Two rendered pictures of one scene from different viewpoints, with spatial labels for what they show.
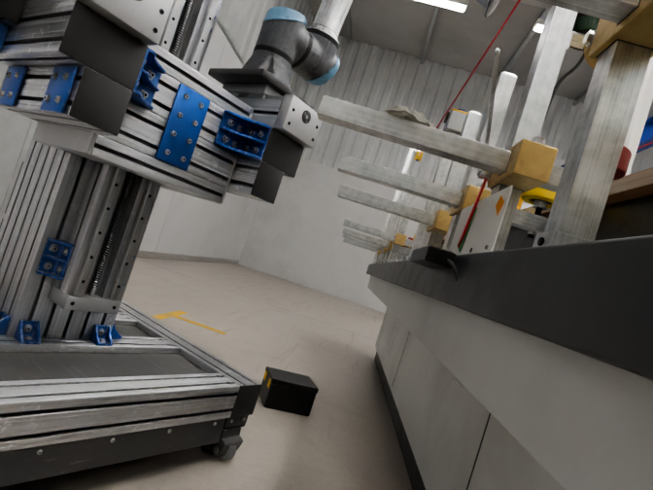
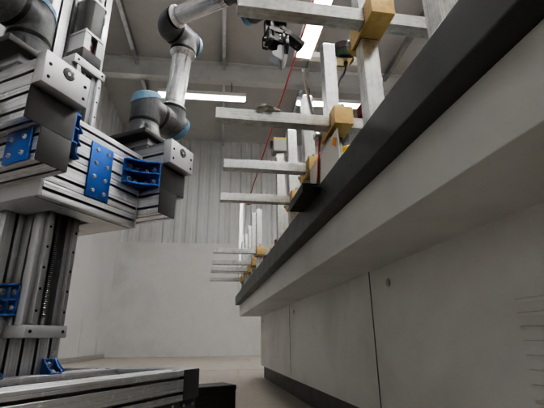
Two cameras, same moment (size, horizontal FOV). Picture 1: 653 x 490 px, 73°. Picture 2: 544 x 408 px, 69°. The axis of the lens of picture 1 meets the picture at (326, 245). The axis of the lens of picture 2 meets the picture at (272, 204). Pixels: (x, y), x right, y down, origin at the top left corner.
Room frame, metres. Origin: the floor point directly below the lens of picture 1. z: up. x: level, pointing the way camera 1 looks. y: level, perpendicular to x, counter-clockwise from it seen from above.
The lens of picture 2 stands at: (-0.19, 0.13, 0.32)
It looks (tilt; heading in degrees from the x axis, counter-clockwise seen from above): 19 degrees up; 347
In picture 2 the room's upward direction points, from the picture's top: 1 degrees counter-clockwise
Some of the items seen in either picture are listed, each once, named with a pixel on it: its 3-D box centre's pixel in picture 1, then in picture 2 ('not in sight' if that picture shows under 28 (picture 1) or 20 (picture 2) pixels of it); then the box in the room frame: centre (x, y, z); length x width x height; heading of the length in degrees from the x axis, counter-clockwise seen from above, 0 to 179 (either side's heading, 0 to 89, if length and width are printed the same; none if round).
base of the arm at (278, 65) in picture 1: (268, 72); (142, 133); (1.27, 0.31, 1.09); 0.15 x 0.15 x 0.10
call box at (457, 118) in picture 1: (457, 124); (279, 147); (1.45, -0.29, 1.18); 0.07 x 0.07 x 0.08; 87
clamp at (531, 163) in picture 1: (519, 171); (336, 128); (0.67, -0.24, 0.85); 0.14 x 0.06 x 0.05; 177
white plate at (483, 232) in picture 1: (473, 227); (322, 168); (0.72, -0.22, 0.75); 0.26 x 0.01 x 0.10; 177
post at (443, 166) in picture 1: (432, 198); (280, 198); (1.45, -0.29, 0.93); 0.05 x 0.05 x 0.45; 87
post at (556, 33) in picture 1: (520, 146); (331, 116); (0.69, -0.24, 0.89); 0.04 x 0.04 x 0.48; 87
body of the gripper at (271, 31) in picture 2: not in sight; (275, 34); (0.99, -0.16, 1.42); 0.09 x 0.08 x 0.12; 101
